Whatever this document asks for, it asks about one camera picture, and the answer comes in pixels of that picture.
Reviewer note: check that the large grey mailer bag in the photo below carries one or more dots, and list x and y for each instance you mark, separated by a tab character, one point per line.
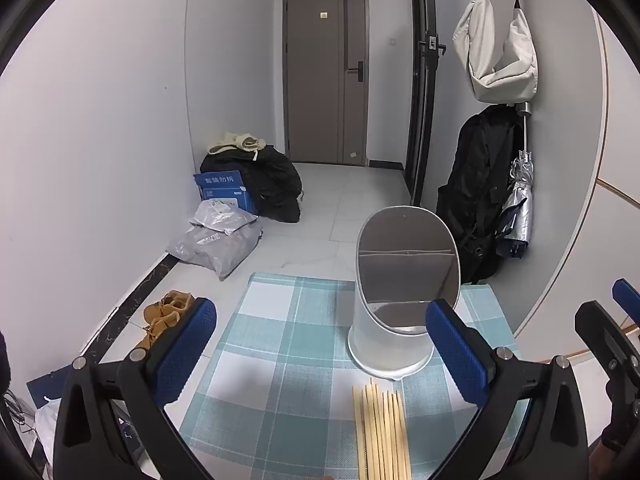
215	252

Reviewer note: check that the white divided utensil holder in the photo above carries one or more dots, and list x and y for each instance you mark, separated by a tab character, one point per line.
395	300

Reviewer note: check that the bundle of wooden chopsticks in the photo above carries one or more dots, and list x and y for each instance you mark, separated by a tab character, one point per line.
382	435

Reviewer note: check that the brown entrance door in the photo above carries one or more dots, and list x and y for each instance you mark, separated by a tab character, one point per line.
320	90

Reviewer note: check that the flat dark blue box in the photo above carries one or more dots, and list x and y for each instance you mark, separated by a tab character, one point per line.
47	385

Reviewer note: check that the silver wall hook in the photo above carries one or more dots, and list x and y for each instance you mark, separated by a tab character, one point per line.
523	108

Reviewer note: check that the black duffel bag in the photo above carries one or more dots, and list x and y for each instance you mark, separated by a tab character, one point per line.
272	185

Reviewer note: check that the white plastic bag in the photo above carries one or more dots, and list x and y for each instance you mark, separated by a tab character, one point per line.
47	427

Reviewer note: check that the teal plaid mat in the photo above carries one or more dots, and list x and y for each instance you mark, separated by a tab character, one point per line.
285	360

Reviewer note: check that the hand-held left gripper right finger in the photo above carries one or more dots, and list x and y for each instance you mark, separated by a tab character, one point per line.
462	355

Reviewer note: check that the black backpack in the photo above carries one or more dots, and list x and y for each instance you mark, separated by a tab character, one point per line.
475	190

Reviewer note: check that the blue cardboard box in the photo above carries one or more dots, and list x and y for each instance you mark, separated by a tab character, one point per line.
222	187

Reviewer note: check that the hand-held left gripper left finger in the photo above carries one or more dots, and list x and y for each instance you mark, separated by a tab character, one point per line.
187	350

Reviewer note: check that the silver folding umbrella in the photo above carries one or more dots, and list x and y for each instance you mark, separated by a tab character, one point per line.
517	205

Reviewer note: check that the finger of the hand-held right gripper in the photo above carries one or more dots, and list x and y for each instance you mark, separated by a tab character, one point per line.
605	330
627	297

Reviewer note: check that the small wrinkled grey mailer bag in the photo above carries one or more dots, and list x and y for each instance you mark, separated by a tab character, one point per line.
222	215

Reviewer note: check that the white fabric shoulder bag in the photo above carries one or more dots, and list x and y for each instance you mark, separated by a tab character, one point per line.
475	30
510	65

